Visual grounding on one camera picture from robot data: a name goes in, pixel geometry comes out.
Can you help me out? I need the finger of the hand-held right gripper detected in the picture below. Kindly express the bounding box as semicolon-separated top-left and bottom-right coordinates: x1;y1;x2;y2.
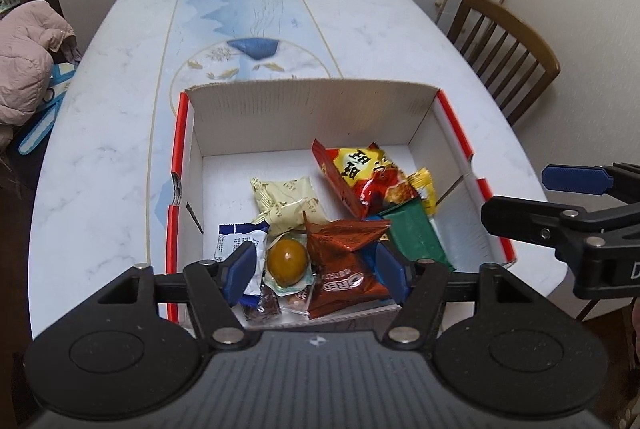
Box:
541;163;640;204
481;195;640;260

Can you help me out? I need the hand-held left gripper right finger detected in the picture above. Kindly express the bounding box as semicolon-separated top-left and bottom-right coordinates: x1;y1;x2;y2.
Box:
376;243;556;351

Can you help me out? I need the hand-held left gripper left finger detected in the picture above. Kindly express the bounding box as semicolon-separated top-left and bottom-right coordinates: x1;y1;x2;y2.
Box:
75;240;258;351

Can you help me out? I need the white blue snack packet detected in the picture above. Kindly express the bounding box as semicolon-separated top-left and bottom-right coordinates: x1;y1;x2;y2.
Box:
214;221;271;297

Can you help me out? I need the dark brown candy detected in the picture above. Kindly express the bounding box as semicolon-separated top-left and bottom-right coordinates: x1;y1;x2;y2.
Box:
242;286;282;322

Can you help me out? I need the braised egg packet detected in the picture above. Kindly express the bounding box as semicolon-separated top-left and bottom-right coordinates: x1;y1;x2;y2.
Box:
262;234;317;297

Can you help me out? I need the green snack packet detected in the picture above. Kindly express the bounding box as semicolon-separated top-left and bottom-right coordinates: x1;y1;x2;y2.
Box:
377;199;457;272

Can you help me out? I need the brown triangular snack packet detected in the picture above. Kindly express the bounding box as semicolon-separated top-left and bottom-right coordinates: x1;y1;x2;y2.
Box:
304;211;393;321

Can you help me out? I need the cream snack packet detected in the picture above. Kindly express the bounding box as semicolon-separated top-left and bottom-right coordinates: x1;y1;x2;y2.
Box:
250;176;328;230

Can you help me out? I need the yellow candy packet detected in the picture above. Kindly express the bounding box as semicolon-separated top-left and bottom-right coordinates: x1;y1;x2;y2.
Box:
407;168;437;216

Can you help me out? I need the red snack packet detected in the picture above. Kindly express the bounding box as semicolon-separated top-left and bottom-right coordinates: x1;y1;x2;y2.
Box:
311;139;421;217

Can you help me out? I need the white red cardboard box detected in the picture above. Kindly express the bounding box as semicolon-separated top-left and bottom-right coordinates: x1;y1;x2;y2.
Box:
165;80;517;327

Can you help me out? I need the wooden chair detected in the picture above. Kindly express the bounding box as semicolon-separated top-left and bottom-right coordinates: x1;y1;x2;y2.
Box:
446;0;561;126

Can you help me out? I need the blue white tote bag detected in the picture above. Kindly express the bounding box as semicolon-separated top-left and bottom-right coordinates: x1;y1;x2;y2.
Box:
19;61;76;156

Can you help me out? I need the pink puffer jacket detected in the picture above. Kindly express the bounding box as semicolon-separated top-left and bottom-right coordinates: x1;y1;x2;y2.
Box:
0;0;81;150

